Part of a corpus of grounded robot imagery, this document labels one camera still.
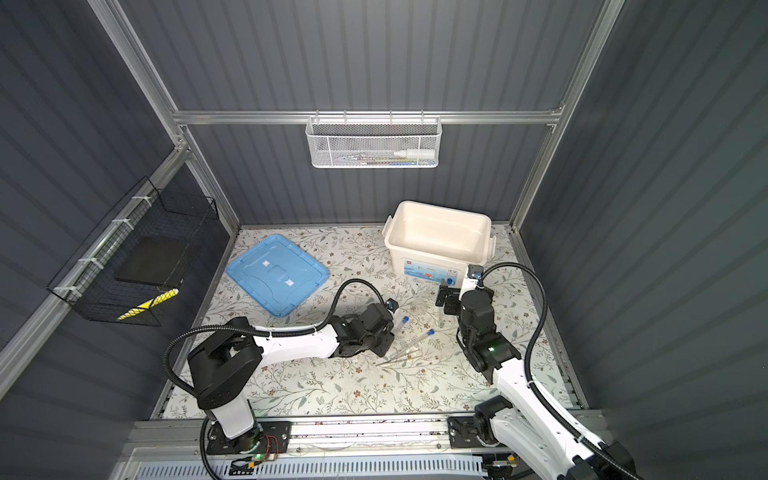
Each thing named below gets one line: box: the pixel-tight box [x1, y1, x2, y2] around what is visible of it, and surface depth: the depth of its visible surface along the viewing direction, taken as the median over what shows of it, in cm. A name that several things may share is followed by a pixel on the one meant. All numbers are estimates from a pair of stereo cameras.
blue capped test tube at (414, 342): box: [394, 328, 436, 357], surface depth 91 cm
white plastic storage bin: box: [382, 199, 497, 284], surface depth 107 cm
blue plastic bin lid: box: [226, 234, 330, 317], surface depth 108 cm
